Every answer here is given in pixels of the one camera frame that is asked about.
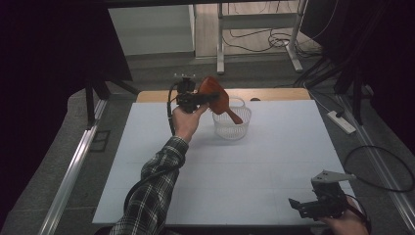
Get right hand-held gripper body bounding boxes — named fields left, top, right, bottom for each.
left=309, top=168, right=357, bottom=219

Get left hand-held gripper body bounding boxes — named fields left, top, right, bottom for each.
left=173, top=72, right=210, bottom=115

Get brown wooden spoon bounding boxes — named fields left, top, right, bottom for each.
left=198, top=75, right=245, bottom=125

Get white mesh basket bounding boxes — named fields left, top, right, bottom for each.
left=211, top=96, right=253, bottom=141

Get person's left hand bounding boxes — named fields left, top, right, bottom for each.
left=171, top=104, right=210, bottom=143

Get person's right hand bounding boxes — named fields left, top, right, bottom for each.
left=320, top=198, right=370, bottom=235

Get wooden table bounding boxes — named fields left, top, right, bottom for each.
left=135, top=87, right=311, bottom=104

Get white cabinet panel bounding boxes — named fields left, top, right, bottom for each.
left=108, top=4, right=197, bottom=57

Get white power strip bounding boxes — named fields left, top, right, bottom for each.
left=326, top=110, right=357, bottom=135

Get black metal stand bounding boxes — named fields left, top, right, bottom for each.
left=83, top=72, right=142, bottom=130

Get dark floor plate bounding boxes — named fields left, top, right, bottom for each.
left=89, top=129, right=112, bottom=153

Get black tripod stand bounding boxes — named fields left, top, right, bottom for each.
left=293, top=53, right=368, bottom=126

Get black curtain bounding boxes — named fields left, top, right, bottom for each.
left=299, top=0, right=415, bottom=156
left=0, top=0, right=134, bottom=229

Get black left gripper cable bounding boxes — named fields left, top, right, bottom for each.
left=122, top=81, right=180, bottom=212

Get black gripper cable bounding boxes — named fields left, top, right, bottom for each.
left=343, top=144, right=415, bottom=233
left=122, top=81, right=180, bottom=212

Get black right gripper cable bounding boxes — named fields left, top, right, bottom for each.
left=343, top=144, right=415, bottom=233

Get aluminium rail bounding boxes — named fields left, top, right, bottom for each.
left=335, top=93, right=415, bottom=233
left=36, top=98, right=110, bottom=235

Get black floor cables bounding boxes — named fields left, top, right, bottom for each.
left=222, top=0, right=341, bottom=61

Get white desk frame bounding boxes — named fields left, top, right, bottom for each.
left=216, top=0, right=309, bottom=75

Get white power strip cable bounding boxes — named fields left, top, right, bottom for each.
left=306, top=87, right=332, bottom=114

